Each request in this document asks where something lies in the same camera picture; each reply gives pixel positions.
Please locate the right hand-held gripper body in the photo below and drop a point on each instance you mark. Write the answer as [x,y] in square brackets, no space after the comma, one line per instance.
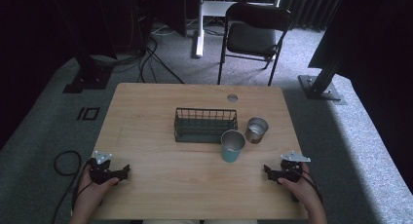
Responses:
[291,170]

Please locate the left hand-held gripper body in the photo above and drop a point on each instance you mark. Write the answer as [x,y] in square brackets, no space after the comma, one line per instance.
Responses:
[99,173]

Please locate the brown metal cup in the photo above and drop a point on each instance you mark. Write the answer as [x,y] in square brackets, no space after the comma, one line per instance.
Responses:
[255,134]

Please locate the teal metal cup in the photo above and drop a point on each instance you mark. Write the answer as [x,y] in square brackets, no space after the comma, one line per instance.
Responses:
[232,151]

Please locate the person's left hand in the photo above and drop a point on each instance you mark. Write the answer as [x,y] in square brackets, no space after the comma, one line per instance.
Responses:
[94,193]

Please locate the person's right hand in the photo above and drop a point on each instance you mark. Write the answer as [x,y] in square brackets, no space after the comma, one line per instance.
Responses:
[302,190]

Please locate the small round lid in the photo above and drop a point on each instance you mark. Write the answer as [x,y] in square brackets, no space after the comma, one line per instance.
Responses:
[232,97]

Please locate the black metal stand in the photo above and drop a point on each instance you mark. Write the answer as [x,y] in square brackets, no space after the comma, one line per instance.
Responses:
[321,84]
[89,78]

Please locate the black folding chair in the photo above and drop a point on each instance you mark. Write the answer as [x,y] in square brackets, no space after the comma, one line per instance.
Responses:
[251,39]

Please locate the dark cabinet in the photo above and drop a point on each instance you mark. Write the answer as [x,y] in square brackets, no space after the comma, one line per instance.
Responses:
[168,9]

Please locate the white desk frame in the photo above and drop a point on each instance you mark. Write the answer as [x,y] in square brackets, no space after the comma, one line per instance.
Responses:
[199,29]

